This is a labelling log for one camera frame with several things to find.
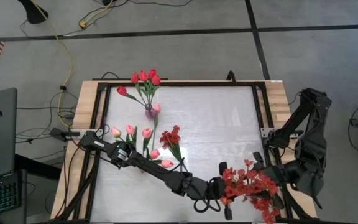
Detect laptop computer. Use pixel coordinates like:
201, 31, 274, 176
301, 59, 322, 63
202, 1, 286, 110
0, 87, 27, 224

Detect red small-blossom flower bunch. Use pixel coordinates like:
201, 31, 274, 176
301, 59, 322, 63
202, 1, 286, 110
219, 159, 260, 206
159, 125, 188, 172
249, 174, 282, 224

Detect purple glass vase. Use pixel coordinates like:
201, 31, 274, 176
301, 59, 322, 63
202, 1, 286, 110
144, 104, 157, 121

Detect yellow cable with plug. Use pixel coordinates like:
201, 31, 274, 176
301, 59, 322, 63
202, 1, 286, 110
78, 0, 115, 29

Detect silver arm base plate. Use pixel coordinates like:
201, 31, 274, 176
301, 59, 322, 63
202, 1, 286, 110
260, 127, 304, 138

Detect dark floor power box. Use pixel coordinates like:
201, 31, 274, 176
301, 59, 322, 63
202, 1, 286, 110
48, 126, 82, 142

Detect long yellow cable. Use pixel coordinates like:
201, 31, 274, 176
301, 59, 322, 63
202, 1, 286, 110
30, 0, 74, 128

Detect pink tulip stems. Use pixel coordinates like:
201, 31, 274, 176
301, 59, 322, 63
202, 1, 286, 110
54, 80, 315, 224

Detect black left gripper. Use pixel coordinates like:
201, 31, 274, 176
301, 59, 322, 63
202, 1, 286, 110
193, 161, 233, 221

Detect black stand foot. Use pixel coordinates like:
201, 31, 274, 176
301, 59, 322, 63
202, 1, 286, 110
17, 0, 50, 25

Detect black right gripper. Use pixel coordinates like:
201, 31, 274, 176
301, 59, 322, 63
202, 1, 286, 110
252, 151, 288, 188

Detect black desk base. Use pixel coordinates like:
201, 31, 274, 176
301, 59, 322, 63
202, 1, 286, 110
14, 154, 62, 181

